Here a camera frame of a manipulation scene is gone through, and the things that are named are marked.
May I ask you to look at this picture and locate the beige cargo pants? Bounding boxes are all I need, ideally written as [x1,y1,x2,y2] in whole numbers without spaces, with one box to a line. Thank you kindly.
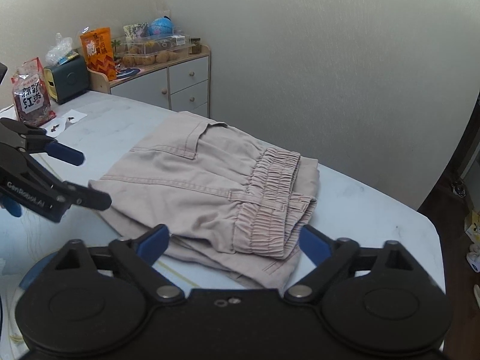
[91,112,320,290]

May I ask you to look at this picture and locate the red dates bag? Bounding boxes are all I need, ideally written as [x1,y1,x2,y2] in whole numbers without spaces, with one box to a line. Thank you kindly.
[10,57,55,127]

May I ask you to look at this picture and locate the light blue mat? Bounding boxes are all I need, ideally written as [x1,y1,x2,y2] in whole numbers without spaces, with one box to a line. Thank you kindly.
[0,194,245,346]

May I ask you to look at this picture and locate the dark green tissue box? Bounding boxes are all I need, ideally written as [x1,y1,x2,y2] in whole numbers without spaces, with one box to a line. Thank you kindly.
[44,55,89,105]

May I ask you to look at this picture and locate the orange snack bag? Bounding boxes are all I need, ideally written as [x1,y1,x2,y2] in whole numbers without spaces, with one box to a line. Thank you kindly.
[80,27,116,81]

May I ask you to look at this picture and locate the clear walnut container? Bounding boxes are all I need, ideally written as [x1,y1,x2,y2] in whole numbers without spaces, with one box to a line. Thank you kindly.
[112,34,192,68]

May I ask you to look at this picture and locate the grey drawer cabinet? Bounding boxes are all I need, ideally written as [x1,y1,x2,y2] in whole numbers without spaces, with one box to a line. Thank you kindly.
[89,45,211,117]

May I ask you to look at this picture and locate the yellow white box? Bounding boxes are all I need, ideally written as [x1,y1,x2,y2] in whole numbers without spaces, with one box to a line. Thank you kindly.
[464,211,480,245]

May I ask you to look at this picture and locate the blue globe toy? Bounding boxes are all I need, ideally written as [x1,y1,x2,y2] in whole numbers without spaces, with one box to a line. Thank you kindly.
[148,16,174,37]

